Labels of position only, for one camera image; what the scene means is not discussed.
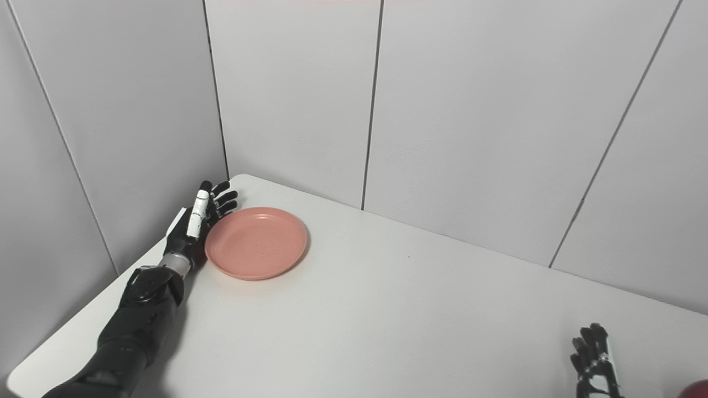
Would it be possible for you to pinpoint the pink round plate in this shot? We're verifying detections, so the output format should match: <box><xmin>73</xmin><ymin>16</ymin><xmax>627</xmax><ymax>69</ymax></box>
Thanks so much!
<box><xmin>205</xmin><ymin>207</ymin><xmax>309</xmax><ymax>281</ymax></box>

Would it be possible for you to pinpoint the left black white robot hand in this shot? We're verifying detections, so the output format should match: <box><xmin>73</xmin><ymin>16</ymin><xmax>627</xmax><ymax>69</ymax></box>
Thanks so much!
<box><xmin>164</xmin><ymin>180</ymin><xmax>239</xmax><ymax>261</ymax></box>

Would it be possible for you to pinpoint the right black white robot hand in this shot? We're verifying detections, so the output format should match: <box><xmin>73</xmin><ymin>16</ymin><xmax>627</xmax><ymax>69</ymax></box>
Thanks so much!
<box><xmin>570</xmin><ymin>323</ymin><xmax>626</xmax><ymax>398</ymax></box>

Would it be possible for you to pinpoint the red apple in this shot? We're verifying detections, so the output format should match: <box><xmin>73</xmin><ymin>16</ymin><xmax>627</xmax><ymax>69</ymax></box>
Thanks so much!
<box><xmin>678</xmin><ymin>379</ymin><xmax>708</xmax><ymax>398</ymax></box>

